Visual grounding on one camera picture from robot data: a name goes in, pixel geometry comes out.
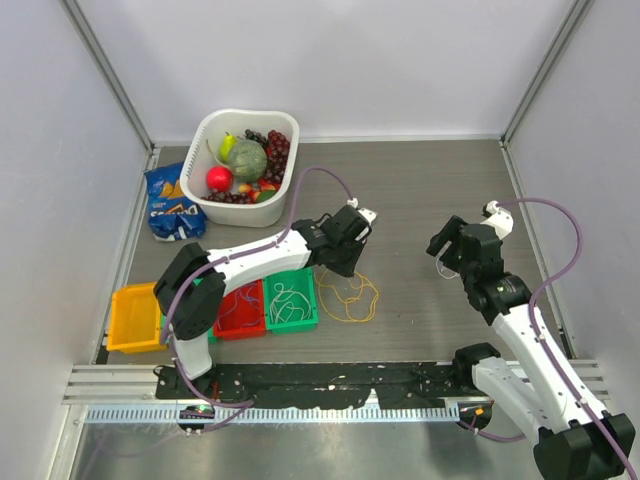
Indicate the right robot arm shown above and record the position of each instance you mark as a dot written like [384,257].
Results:
[571,431]

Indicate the right aluminium frame post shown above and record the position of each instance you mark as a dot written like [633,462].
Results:
[568,28]

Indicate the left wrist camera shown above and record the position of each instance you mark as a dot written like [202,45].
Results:
[366,213]

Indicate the green lime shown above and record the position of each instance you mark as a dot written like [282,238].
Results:
[265,195]

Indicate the slotted cable duct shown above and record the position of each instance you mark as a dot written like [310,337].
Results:
[183,414]

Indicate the dark grape bunch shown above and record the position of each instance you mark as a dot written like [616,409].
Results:
[257,137]

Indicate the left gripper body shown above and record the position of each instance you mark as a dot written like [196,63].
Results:
[343,248]

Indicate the red apple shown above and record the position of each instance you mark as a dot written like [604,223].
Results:
[219,178]

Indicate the red bin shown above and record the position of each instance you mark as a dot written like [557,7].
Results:
[241,314]

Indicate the white plastic basket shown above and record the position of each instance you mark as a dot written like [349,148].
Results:
[237,207]

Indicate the right green bin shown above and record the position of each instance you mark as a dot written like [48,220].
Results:
[290,302]

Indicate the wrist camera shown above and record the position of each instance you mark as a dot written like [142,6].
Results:
[366,213]
[497,217]

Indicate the aluminium frame post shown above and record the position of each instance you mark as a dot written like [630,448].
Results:
[568,28]
[88,37]

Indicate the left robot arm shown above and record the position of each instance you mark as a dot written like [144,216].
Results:
[191,289]

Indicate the red grape bunch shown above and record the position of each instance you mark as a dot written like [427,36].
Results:
[277,151]

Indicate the green melon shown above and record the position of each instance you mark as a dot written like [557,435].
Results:
[247,161]

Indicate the blue chips bag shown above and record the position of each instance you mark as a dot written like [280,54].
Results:
[171,215]

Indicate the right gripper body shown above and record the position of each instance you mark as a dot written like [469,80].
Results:
[455,261]

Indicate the yellow bin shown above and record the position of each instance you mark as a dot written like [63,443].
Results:
[136,322]

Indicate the green pear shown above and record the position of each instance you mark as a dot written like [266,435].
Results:
[228,142]

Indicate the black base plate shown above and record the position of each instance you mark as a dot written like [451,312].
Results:
[339,386]

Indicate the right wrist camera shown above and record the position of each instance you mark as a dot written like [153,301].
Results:
[497,217]

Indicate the left aluminium frame post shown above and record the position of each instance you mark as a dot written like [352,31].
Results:
[88,37]

